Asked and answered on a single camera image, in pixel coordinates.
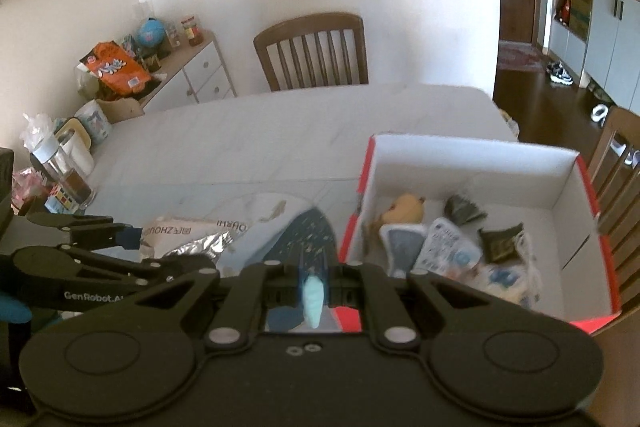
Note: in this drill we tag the blue white snack packet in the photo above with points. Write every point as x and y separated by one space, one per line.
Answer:
447 252

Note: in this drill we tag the orange snack bag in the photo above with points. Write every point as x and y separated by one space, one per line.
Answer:
116 68

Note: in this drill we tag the black snack packet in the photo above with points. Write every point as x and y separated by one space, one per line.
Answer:
499 246

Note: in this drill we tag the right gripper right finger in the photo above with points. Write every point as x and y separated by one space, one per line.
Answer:
365 300

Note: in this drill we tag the red white cardboard box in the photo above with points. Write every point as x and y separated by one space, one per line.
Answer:
545 189

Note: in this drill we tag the wooden chair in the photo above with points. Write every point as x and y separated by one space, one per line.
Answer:
614 173
314 51

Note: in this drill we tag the white canister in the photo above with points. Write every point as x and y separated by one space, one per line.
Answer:
92 117

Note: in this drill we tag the white yellow blue packet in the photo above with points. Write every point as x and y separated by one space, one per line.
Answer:
516 282

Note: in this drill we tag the dark green triangular packet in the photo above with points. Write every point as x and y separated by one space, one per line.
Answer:
461 210

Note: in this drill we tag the far wooden chair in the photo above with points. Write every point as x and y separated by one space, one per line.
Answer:
314 51

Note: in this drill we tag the blue globe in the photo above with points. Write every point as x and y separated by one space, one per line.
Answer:
151 34

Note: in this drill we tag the light blue small object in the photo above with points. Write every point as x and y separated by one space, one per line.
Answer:
314 297

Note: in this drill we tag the red lid jar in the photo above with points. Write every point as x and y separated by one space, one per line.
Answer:
192 30

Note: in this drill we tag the white drawer sideboard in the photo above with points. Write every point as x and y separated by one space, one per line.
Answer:
190 75

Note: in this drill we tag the silver foil bag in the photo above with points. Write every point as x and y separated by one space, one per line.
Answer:
168 236

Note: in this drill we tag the right side wooden chair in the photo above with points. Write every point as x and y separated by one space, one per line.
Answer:
614 173

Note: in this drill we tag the yellow plush toy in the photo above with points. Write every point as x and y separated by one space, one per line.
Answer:
406 209

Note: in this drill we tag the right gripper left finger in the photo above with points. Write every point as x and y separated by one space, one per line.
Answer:
244 300

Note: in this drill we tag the sneakers on floor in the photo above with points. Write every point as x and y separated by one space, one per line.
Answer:
558 74

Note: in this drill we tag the glass tea bottle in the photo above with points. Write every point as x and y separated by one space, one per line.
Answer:
51 156

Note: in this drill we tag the white slippers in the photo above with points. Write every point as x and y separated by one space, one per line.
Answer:
599 113

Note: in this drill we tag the white grey snack packet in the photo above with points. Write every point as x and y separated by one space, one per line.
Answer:
402 243

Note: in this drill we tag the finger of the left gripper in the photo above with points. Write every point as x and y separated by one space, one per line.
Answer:
37 270
90 232

